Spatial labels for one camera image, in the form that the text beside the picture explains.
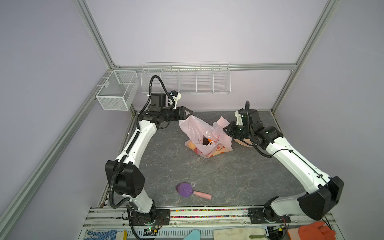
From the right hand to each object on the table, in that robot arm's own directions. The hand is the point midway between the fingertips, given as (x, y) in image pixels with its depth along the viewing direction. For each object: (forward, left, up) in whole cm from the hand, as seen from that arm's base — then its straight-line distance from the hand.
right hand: (223, 129), depth 76 cm
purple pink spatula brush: (-22, +20, -24) cm, 39 cm away
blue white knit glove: (-42, +54, -24) cm, 73 cm away
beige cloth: (-41, -6, -26) cm, 49 cm away
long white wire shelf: (+40, +21, +5) cm, 45 cm away
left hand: (+7, +17, +5) cm, 19 cm away
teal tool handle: (-42, +14, -26) cm, 51 cm away
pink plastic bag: (+2, +9, -13) cm, 16 cm away
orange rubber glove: (-40, -42, -26) cm, 64 cm away
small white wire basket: (+39, +71, -5) cm, 81 cm away
